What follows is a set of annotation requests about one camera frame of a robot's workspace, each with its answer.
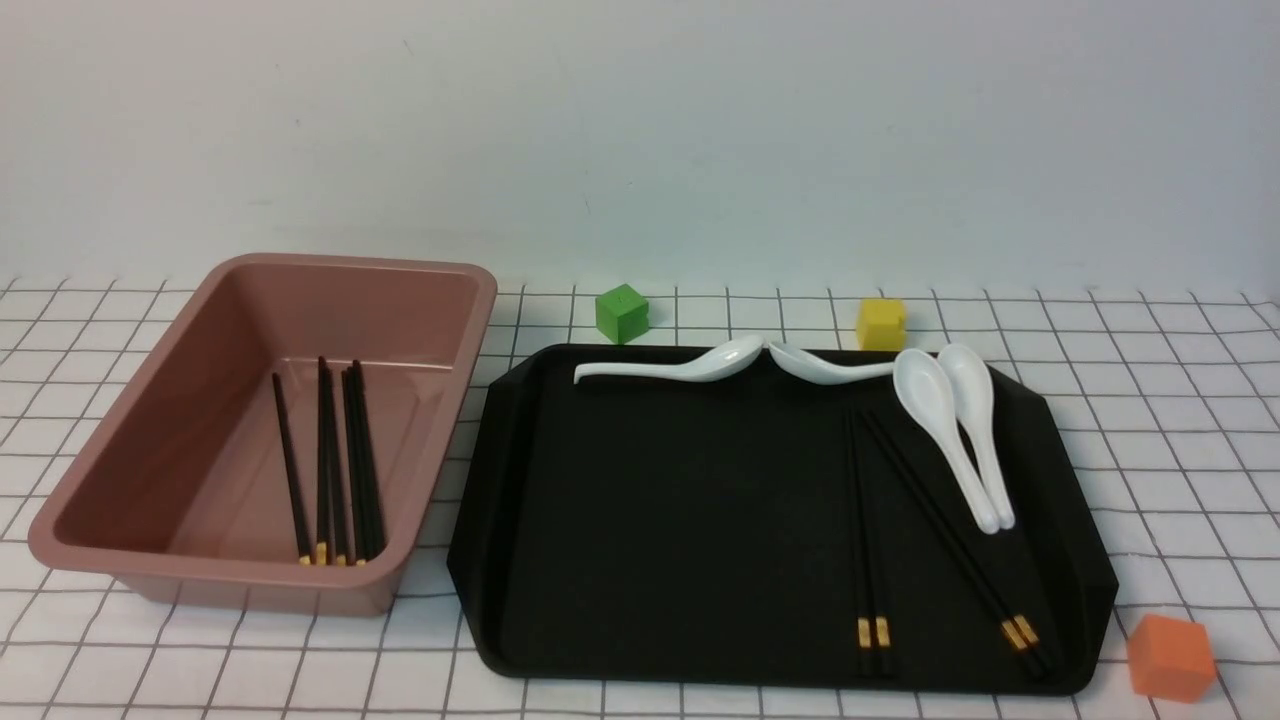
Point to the black chopstick bin leftmost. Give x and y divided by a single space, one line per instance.
292 478

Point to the white spoon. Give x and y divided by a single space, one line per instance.
974 398
716 364
813 369
927 396

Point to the black chopstick bin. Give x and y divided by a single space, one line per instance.
323 512
355 471
292 478
375 526
340 544

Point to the white spoon centre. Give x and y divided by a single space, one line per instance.
813 369

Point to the white spoon rear right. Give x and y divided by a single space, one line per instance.
974 398

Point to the white spoon front right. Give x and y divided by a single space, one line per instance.
927 396

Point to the pink plastic bin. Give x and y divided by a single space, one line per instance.
181 492

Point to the black chopstick tray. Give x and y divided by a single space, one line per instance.
950 550
965 545
867 646
880 614

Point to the white spoon far left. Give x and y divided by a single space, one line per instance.
716 364

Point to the orange cube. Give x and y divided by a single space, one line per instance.
1170 659

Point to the black chopstick bin rightmost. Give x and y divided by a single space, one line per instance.
375 526

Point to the yellow cube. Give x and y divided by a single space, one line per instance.
881 325

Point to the green cube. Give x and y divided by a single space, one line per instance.
622 314

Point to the black plastic tray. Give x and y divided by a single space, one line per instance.
629 529

